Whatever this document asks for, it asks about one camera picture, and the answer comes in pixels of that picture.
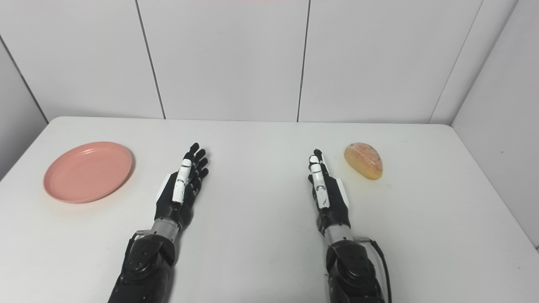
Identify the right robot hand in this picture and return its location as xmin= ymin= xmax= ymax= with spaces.
xmin=308 ymin=149 xmax=351 ymax=234

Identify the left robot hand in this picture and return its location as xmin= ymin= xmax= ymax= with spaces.
xmin=154 ymin=143 xmax=210 ymax=231

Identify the bread roll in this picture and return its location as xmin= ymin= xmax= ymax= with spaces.
xmin=344 ymin=142 xmax=384 ymax=181

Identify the pink plate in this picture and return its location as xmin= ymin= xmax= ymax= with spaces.
xmin=43 ymin=141 xmax=133 ymax=204

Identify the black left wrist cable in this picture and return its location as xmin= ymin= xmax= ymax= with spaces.
xmin=125 ymin=230 xmax=151 ymax=259

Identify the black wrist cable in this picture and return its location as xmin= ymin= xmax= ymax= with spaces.
xmin=125 ymin=230 xmax=151 ymax=259
xmin=355 ymin=237 xmax=393 ymax=303

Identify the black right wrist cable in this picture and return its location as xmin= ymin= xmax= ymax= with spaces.
xmin=355 ymin=237 xmax=393 ymax=303

